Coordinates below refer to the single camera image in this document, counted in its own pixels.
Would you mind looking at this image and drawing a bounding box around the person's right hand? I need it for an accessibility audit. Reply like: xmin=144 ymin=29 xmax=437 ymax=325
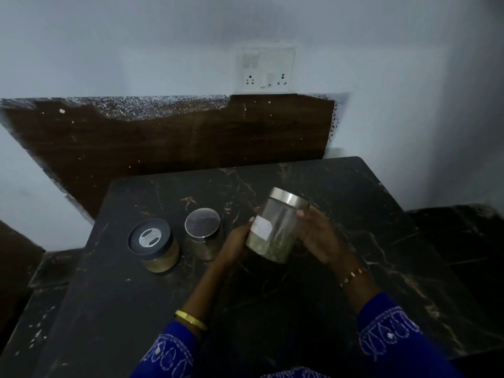
xmin=295 ymin=205 xmax=349 ymax=266

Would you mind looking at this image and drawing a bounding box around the person's left hand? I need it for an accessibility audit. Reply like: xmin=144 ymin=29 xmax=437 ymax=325
xmin=215 ymin=216 xmax=256 ymax=269

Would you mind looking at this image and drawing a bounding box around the glass jar with steel lid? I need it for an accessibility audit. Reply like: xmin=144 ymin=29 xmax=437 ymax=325
xmin=245 ymin=187 xmax=310 ymax=265

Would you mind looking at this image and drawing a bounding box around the person's left forearm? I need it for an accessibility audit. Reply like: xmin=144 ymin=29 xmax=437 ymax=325
xmin=174 ymin=260 xmax=237 ymax=340

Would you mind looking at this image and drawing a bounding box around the small glass jar steel lid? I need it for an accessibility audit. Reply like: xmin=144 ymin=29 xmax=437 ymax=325
xmin=184 ymin=208 xmax=223 ymax=261

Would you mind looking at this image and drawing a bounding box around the glass jar with black lid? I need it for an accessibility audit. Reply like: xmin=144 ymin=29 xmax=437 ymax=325
xmin=128 ymin=219 xmax=180 ymax=274

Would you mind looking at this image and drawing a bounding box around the gold bangle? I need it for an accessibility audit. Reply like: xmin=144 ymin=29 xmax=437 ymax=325
xmin=174 ymin=309 xmax=208 ymax=332

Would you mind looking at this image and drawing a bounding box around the brown wooden board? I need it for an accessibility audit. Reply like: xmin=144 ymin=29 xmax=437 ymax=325
xmin=0 ymin=93 xmax=338 ymax=225

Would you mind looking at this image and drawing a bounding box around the beaded gold bracelet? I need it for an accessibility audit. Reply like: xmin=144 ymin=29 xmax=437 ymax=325
xmin=339 ymin=267 xmax=368 ymax=289

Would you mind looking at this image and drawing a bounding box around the white wall switch socket plate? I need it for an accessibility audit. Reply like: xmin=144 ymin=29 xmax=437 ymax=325
xmin=236 ymin=45 xmax=297 ymax=93

